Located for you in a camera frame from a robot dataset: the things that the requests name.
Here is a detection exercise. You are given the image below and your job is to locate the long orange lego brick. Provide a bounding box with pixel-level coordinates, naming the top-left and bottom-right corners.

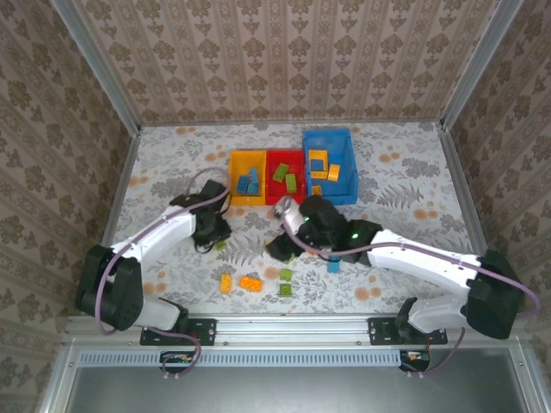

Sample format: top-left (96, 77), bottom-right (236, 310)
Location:
top-left (238, 274), bottom-right (265, 293)

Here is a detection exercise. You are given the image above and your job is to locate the aluminium frame post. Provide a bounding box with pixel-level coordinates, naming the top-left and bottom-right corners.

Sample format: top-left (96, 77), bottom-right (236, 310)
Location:
top-left (438, 0), bottom-right (525, 130)
top-left (50, 0), bottom-right (142, 135)

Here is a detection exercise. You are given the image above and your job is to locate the yellow lego window frame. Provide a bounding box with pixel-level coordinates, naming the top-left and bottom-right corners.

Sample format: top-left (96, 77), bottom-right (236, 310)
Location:
top-left (307, 148), bottom-right (329, 180)

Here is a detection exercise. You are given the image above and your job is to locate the yellow plastic bin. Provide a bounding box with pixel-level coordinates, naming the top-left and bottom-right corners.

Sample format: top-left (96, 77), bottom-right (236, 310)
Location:
top-left (227, 149), bottom-right (269, 207)

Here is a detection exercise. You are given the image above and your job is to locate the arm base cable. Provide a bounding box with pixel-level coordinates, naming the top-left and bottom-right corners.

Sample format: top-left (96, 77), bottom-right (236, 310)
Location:
top-left (406, 326), bottom-right (467, 379)
top-left (160, 330), bottom-right (202, 380)

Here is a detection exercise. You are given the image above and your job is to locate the left arm base cable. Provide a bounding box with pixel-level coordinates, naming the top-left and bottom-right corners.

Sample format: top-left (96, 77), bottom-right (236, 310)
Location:
top-left (160, 330), bottom-right (202, 380)

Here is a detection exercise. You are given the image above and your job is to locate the grey metal panel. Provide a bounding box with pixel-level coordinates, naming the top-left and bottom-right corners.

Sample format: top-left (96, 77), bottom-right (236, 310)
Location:
top-left (38, 343), bottom-right (551, 413)

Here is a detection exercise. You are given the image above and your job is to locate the blue plastic bin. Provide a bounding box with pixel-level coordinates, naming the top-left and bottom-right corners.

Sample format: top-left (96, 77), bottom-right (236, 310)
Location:
top-left (301, 128), bottom-right (360, 206)

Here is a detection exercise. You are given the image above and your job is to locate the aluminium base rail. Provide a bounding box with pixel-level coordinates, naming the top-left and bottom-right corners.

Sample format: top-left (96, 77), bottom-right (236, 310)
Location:
top-left (64, 315), bottom-right (533, 348)

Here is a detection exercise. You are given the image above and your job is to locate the floral tablecloth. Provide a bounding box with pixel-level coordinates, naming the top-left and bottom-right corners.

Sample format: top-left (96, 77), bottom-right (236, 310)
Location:
top-left (109, 122), bottom-right (486, 317)

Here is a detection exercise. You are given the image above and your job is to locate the red plastic bin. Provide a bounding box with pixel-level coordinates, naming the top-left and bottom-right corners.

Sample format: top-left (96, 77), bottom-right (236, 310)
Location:
top-left (264, 149), bottom-right (308, 207)

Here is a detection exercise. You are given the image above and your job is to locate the aluminium table edge rail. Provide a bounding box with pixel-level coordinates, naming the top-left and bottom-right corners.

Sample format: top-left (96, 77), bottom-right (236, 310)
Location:
top-left (101, 126), bottom-right (143, 249)
top-left (435, 122), bottom-right (490, 259)

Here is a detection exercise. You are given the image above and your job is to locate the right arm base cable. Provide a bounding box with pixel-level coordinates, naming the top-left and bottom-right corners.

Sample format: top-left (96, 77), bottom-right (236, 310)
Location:
top-left (406, 326), bottom-right (467, 379)

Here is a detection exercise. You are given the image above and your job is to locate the white slotted cable duct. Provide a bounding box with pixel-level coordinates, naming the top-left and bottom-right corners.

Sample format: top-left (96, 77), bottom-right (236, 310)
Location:
top-left (78, 348), bottom-right (406, 368)

